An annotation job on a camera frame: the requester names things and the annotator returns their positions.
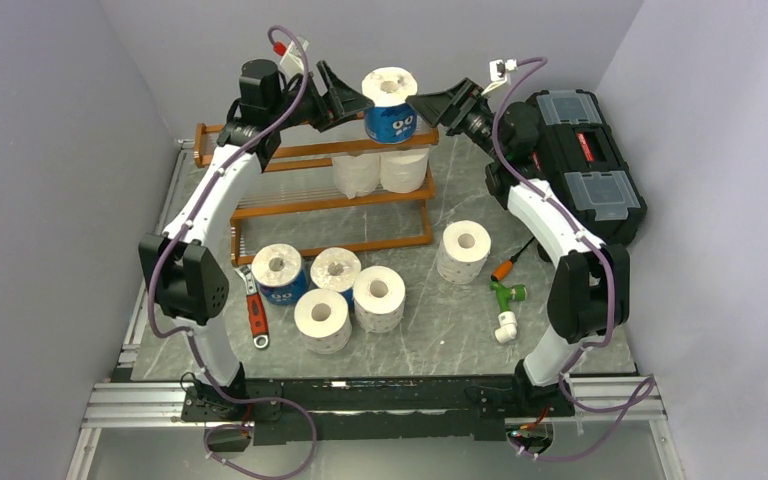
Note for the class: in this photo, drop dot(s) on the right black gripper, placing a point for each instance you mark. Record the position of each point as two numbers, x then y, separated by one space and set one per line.
448 108

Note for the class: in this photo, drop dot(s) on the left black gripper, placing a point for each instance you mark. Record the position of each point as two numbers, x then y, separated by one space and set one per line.
340 103

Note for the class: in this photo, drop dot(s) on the blue roll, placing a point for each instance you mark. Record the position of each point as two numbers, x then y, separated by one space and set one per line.
279 271
336 269
390 120

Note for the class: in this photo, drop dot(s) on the white roll sideways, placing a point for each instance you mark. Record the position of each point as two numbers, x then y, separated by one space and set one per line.
403 171

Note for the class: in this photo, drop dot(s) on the white roll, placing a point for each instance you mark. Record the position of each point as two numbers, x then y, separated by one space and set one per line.
379 299
356 175
322 318
463 251

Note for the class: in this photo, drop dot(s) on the orange wooden two-tier shelf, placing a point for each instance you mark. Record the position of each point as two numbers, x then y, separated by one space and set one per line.
298 180

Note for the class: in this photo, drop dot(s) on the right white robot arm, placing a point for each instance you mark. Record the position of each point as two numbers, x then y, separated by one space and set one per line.
589 295

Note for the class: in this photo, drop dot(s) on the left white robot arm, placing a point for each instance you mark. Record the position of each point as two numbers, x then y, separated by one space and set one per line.
185 283

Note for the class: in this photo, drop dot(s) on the black plastic toolbox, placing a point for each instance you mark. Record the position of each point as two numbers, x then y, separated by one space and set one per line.
577 154

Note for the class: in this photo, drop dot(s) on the green and white pipe fitting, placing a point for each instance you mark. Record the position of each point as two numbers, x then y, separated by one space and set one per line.
505 296

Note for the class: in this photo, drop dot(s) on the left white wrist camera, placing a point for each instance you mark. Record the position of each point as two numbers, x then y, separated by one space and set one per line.
290 56

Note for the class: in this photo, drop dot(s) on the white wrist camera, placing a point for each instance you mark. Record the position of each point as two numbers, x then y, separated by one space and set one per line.
290 56
499 73

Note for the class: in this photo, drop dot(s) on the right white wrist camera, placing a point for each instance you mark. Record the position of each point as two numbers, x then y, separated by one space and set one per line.
499 73

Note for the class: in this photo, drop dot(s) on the red handled tool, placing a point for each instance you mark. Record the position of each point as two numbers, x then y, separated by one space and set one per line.
256 315

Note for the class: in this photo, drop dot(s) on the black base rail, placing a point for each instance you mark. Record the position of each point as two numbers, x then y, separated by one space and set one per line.
480 407

